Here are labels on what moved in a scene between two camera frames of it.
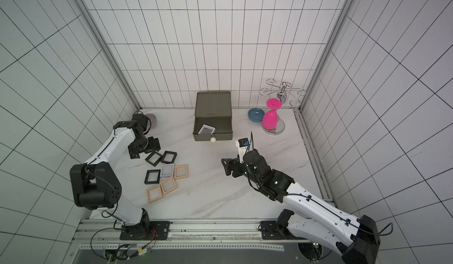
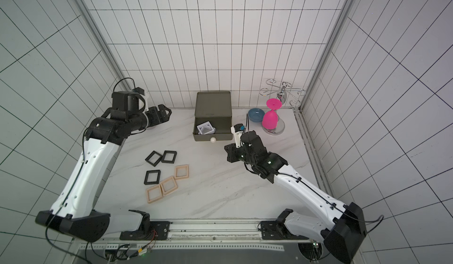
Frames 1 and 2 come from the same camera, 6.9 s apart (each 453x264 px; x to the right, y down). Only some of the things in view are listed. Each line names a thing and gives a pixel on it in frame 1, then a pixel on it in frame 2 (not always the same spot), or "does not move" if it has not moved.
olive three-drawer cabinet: (213, 116) does not move
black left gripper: (153, 145) to (152, 114)
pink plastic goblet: (270, 118) does not move
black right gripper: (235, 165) to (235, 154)
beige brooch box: (181, 171) does not move
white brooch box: (167, 170) to (206, 128)
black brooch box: (168, 157) does not move
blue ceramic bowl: (255, 115) does not move
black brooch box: (154, 158) does not move
